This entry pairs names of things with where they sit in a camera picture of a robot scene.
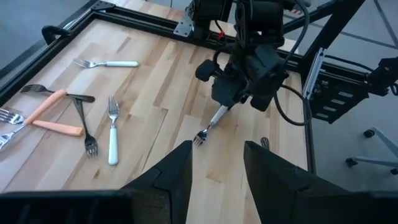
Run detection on black aluminium table frame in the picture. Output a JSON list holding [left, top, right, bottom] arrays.
[[0, 0, 368, 175]]

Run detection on black slotted device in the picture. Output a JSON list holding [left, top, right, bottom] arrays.
[[310, 70, 371, 124]]

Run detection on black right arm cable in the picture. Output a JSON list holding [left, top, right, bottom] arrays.
[[273, 0, 313, 127]]

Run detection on white-handled silver fork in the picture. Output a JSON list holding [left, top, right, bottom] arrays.
[[192, 105, 230, 147], [107, 96, 121, 166], [73, 58, 139, 69]]

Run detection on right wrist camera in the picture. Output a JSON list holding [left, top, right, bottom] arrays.
[[195, 58, 225, 83]]

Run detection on black frame clamp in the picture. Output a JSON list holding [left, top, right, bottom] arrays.
[[41, 24, 73, 46]]

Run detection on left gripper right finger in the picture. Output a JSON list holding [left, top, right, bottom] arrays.
[[244, 141, 346, 224]]

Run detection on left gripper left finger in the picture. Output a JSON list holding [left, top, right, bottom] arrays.
[[123, 140, 193, 224]]

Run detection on grey chair base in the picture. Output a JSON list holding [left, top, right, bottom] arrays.
[[345, 126, 398, 175]]

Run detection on orange-handled silver fork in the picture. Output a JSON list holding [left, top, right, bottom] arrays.
[[0, 89, 68, 151], [0, 108, 85, 138]]

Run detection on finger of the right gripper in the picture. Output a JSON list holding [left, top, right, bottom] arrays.
[[211, 74, 249, 108], [250, 88, 279, 112]]

